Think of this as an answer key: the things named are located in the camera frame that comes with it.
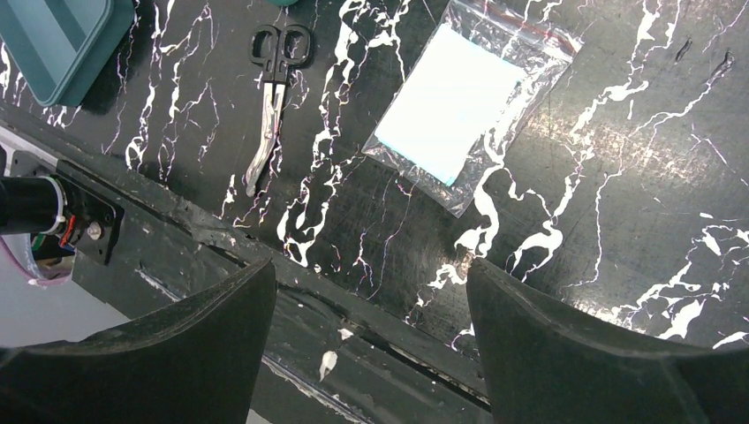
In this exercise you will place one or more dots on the green medicine box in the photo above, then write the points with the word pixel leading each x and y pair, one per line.
pixel 282 3

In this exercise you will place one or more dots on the green bandage packet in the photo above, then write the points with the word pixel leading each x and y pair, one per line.
pixel 478 79

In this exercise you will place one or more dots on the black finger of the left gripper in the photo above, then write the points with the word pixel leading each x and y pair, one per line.
pixel 152 363

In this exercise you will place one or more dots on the black handled scissors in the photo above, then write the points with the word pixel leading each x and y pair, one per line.
pixel 277 52

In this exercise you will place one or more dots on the dark teal tray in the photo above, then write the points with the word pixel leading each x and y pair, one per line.
pixel 60 47

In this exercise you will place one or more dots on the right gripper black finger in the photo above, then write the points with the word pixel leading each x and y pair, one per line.
pixel 547 362

